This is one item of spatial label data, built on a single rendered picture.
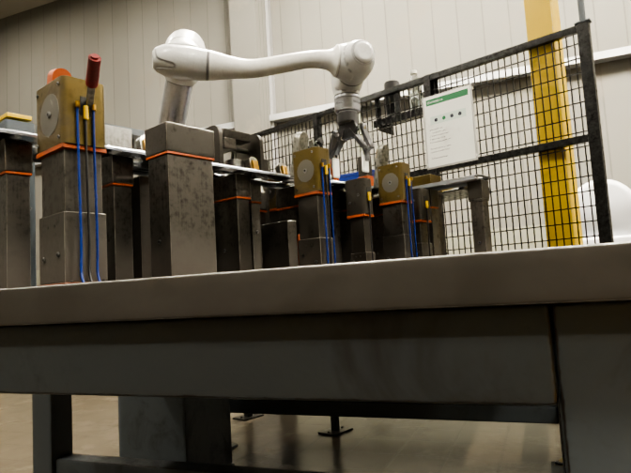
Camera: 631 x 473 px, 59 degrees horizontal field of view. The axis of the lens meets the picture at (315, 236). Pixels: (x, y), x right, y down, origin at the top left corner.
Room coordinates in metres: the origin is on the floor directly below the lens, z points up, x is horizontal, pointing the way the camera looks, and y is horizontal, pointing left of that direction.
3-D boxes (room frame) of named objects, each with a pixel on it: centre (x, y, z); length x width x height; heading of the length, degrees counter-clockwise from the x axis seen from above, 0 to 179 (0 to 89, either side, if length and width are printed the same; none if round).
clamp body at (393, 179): (1.69, -0.26, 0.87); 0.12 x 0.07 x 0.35; 49
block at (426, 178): (1.99, -0.41, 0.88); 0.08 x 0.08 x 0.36; 49
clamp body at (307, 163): (1.44, -0.01, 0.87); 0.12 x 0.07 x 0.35; 49
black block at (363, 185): (1.61, -0.15, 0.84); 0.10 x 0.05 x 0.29; 49
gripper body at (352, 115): (1.88, -0.14, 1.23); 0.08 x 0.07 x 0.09; 49
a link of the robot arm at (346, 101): (1.88, -0.14, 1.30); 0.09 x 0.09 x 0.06
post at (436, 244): (1.86, -0.39, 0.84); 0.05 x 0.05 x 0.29; 49
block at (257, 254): (1.53, 0.18, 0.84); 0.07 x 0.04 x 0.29; 49
